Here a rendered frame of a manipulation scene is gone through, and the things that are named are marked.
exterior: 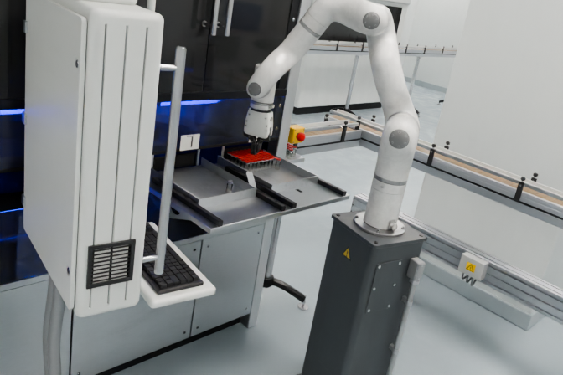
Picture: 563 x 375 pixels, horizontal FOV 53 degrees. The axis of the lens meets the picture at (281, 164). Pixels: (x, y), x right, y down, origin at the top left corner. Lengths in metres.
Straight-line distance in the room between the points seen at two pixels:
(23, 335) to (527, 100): 2.63
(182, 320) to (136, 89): 1.45
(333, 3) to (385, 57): 0.25
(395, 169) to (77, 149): 1.09
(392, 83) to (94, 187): 1.04
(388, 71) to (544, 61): 1.50
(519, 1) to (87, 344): 2.67
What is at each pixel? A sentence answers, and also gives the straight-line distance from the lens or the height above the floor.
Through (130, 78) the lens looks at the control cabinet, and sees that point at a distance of 1.29.
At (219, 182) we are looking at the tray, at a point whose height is 0.88.
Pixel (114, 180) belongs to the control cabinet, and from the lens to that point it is 1.36.
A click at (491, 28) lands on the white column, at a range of 3.41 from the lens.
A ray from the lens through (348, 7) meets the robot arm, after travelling 1.90.
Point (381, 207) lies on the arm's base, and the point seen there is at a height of 0.96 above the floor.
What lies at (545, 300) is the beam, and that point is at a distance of 2.82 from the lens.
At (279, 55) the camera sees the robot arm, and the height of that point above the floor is 1.41.
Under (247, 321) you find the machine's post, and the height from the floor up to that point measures 0.04.
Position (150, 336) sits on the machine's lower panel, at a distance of 2.50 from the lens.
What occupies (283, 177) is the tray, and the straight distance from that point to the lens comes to 2.33.
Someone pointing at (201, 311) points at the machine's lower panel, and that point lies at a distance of 2.61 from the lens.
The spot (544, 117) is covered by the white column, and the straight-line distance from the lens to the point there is 3.29.
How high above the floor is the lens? 1.68
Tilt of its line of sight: 19 degrees down
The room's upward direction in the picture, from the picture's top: 10 degrees clockwise
